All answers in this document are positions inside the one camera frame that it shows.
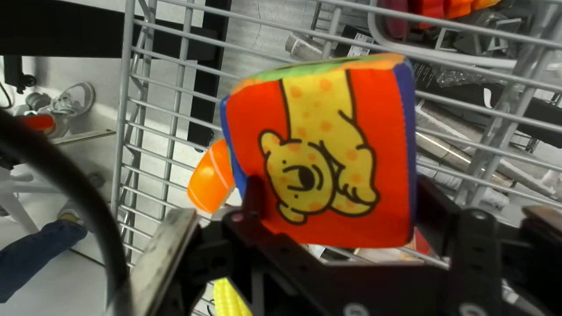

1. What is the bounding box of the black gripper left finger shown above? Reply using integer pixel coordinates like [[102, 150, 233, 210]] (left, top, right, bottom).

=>
[[242, 176, 265, 220]]

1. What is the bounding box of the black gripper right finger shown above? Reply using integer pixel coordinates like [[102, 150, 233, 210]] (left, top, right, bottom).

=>
[[416, 176, 460, 257]]

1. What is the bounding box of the wire mesh shelf basket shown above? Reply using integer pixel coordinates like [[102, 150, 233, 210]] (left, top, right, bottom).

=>
[[112, 0, 560, 262]]

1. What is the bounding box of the orange plastic cup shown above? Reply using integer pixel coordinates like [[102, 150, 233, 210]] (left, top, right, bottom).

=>
[[186, 139, 235, 215]]

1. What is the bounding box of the colourful plush bear cube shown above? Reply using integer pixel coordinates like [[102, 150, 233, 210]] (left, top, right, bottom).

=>
[[219, 53, 416, 248]]

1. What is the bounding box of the rainbow stacking ring toy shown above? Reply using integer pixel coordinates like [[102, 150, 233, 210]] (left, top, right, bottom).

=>
[[377, 0, 502, 41]]

